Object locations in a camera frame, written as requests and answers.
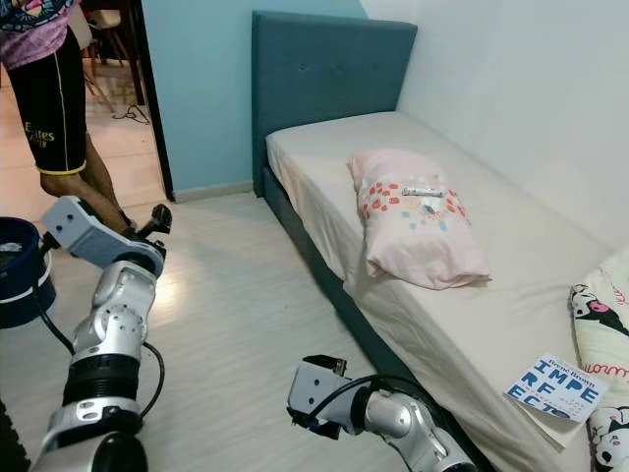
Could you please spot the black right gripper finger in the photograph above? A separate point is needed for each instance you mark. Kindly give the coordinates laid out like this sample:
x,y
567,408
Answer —
x,y
329,364
310,421

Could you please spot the pink floral pillow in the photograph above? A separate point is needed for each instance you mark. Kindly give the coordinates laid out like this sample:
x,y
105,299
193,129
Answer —
x,y
418,246

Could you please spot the mattress with cream sheet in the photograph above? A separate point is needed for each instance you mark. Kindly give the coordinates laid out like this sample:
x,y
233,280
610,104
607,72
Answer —
x,y
482,324

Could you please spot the person in black shorts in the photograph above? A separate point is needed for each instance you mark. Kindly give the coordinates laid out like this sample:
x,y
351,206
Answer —
x,y
49,108

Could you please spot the dark blue bucket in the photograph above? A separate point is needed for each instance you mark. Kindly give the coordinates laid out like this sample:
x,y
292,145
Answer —
x,y
20,295

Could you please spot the small white tube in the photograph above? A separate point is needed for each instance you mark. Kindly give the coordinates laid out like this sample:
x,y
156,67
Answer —
x,y
421,191

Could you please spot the dark wooden chair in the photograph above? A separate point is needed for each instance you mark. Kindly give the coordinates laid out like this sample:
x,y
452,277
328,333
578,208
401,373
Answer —
x,y
103,20

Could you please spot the teal upholstered headboard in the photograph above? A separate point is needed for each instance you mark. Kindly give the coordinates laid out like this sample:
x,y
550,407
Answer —
x,y
324,74

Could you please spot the blue and white book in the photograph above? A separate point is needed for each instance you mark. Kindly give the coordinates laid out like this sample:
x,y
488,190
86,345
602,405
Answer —
x,y
555,388

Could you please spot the black foam floor mat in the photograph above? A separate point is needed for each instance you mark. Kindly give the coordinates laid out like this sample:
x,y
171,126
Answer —
x,y
10,452

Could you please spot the cream cartoon print blanket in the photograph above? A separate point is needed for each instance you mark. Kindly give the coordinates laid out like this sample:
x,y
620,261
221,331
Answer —
x,y
604,334

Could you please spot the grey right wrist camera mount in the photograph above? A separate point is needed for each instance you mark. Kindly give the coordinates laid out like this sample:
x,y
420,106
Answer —
x,y
314,398

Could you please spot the teal bed frame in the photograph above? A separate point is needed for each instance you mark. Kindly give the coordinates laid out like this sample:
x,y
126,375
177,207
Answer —
x,y
314,265

